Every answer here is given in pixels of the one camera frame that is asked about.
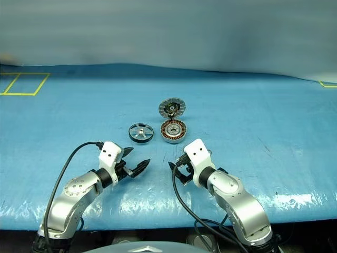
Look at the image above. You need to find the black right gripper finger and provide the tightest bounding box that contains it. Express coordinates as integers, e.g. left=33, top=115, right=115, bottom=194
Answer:
left=167, top=161, right=192, bottom=187

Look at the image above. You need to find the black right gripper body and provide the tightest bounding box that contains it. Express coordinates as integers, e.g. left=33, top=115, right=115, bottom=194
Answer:
left=175, top=153, right=195, bottom=183

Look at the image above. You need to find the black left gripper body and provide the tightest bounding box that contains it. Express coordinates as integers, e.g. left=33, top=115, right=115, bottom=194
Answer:
left=115, top=153, right=133, bottom=183

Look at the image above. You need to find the black silver rotor ring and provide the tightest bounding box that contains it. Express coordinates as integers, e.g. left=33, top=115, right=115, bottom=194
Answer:
left=128, top=122, right=155, bottom=144

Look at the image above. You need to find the silver stator with copper windings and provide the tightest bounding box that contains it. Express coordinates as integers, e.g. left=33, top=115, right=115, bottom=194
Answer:
left=160, top=119, right=187, bottom=144

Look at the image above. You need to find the finned silver motor end cap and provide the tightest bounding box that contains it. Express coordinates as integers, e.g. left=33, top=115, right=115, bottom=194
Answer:
left=158, top=97, right=187, bottom=120

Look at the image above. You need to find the round grey disc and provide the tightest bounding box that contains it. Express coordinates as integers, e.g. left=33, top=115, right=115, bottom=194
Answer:
left=185, top=233, right=216, bottom=251

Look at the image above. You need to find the blue plastic table cover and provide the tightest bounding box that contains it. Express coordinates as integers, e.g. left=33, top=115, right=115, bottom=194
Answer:
left=0, top=62, right=337, bottom=233

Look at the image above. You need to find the grey robot chest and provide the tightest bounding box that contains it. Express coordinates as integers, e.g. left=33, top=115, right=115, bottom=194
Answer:
left=89, top=244, right=201, bottom=253

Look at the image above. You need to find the yellow tape rectangle marking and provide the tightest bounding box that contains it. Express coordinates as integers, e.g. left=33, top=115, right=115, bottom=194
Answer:
left=0, top=72, right=51, bottom=96

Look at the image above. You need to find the yellow tape corner marking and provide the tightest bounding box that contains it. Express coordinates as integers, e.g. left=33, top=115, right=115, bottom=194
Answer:
left=318, top=80, right=337, bottom=89

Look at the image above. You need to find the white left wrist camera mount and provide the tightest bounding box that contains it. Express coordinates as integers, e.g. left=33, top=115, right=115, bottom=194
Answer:
left=97, top=141, right=124, bottom=185

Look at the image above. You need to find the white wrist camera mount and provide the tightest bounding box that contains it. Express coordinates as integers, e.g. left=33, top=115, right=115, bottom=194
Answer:
left=183, top=139, right=216, bottom=185
left=97, top=141, right=124, bottom=185

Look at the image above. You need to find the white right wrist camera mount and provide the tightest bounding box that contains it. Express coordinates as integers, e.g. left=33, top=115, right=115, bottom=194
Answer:
left=183, top=139, right=216, bottom=185

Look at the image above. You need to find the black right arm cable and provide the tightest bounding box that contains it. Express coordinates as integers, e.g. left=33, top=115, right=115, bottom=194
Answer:
left=171, top=155, right=251, bottom=253

